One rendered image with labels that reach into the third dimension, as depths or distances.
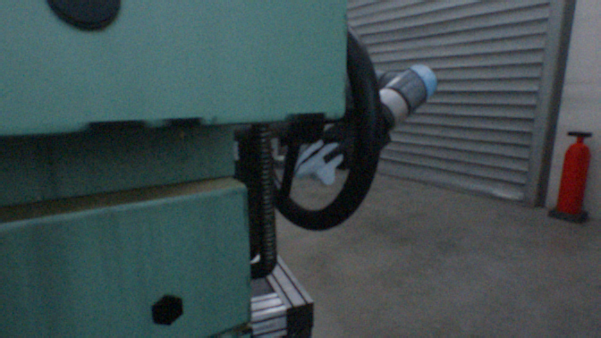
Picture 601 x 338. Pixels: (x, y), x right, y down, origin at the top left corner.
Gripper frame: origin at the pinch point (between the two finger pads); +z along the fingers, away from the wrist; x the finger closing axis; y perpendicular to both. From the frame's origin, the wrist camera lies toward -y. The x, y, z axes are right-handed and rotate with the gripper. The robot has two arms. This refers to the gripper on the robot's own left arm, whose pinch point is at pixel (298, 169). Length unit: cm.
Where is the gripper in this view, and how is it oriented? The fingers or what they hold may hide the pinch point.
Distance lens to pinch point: 59.5
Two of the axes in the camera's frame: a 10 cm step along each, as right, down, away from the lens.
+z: -7.3, 5.9, -3.6
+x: -5.5, -1.7, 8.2
